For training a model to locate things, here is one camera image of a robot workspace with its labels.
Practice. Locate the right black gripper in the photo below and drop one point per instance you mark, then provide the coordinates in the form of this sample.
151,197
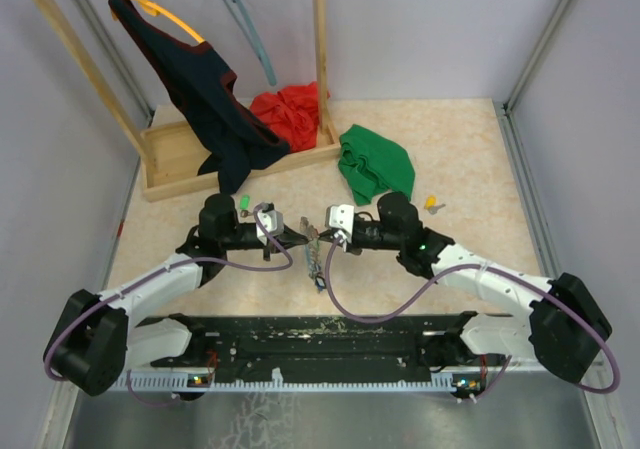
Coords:
352,247

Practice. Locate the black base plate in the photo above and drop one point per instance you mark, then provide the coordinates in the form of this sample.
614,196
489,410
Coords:
323,349

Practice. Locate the red cloth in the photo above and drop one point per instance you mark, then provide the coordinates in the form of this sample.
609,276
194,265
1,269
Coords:
292,113

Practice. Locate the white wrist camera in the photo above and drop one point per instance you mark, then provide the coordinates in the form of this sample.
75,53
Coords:
269,221
340,217

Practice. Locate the wooden clothes rack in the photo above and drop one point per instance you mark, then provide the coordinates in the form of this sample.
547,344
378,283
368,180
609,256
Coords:
170,154

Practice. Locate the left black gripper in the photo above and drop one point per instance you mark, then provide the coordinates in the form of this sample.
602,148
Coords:
291,238

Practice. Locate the large keyring with blue handle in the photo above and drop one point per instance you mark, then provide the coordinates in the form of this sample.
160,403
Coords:
313,254

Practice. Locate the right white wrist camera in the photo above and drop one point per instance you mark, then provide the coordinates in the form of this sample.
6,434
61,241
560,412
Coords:
340,217

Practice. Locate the dark navy garment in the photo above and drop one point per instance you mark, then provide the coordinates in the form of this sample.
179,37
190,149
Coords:
200,85

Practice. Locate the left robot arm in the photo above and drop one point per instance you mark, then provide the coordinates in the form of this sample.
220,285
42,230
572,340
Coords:
102,336

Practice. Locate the grey blue hanger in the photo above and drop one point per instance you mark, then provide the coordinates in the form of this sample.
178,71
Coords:
242,18

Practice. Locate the yellow tag key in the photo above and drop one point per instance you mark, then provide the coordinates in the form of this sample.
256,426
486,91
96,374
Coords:
432,206

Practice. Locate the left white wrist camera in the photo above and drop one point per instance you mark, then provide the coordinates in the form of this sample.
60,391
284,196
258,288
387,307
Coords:
269,221

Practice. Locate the green tag key left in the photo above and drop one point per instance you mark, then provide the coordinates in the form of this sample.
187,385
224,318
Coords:
245,206

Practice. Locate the green cloth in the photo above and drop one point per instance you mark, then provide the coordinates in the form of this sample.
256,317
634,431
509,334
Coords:
372,165

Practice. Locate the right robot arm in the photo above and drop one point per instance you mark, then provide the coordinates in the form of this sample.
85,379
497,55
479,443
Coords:
555,322

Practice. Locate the yellow hanger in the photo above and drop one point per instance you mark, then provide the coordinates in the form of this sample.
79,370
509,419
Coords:
154,10

